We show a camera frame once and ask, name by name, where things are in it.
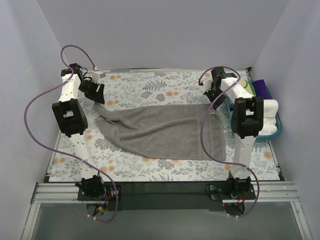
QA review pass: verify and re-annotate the grey terry towel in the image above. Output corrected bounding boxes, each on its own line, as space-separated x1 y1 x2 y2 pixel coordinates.
93 103 226 161

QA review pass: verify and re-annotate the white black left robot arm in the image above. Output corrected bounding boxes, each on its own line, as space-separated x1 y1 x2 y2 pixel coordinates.
52 63 107 200

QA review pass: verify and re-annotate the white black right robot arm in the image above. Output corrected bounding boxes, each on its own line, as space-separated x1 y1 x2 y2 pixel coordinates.
198 66 264 202

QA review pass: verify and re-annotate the yellow green rolled towel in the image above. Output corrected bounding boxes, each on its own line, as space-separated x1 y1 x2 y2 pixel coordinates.
239 79 256 96

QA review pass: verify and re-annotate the purple rolled towel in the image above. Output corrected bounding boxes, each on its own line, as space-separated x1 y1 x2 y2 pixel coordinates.
252 79 272 100

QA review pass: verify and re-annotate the white folded towel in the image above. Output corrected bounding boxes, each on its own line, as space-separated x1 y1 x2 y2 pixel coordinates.
259 99 279 136

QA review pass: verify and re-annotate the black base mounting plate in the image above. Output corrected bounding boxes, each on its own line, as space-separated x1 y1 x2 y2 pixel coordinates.
75 180 257 211

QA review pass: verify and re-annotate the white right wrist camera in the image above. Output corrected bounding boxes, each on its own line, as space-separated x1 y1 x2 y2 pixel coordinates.
202 78 213 91

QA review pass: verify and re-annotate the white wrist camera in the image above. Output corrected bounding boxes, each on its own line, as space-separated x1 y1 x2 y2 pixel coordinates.
91 70 106 82
202 78 213 91

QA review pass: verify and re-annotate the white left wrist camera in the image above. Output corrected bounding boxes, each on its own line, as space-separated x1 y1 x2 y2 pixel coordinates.
91 70 106 82

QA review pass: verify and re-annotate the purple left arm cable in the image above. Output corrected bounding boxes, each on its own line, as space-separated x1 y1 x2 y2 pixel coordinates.
23 44 121 223

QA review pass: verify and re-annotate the aluminium frame rail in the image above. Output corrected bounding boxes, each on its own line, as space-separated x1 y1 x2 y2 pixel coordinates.
31 181 300 203

